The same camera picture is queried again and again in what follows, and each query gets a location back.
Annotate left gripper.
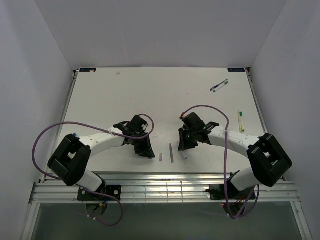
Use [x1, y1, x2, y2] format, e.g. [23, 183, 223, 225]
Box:
[131, 131, 155, 159]

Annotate purple translucent pen cap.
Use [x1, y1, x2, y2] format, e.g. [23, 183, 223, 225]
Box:
[159, 152, 163, 162]

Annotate purple marker pen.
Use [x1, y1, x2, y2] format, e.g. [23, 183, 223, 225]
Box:
[169, 143, 174, 164]

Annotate green capped marker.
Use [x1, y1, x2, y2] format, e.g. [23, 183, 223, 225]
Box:
[212, 79, 228, 93]

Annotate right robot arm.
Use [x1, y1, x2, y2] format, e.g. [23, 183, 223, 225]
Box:
[178, 112, 293, 199]

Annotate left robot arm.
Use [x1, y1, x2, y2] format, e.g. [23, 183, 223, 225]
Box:
[48, 114, 155, 200]

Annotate yellow highlighter pen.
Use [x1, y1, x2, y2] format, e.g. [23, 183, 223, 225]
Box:
[238, 111, 245, 133]

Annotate right blue corner label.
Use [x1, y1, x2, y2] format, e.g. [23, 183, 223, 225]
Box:
[227, 68, 246, 73]

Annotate blue corner label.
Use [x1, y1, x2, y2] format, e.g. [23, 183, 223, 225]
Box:
[79, 68, 97, 73]
[227, 68, 246, 73]

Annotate left blue corner label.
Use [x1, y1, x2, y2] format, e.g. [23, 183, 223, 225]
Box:
[79, 68, 97, 73]

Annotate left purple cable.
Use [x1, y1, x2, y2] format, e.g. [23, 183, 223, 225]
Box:
[31, 113, 155, 227]

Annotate purple cable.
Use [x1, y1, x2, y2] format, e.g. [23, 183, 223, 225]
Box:
[183, 104, 261, 220]
[31, 113, 155, 227]

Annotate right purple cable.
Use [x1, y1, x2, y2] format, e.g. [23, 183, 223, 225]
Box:
[183, 104, 261, 220]

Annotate aluminium frame rail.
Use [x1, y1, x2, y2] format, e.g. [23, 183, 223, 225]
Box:
[28, 172, 301, 205]

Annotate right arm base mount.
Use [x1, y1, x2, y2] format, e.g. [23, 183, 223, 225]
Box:
[205, 183, 258, 201]

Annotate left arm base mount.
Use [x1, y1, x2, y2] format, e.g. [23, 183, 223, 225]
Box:
[76, 185, 122, 202]

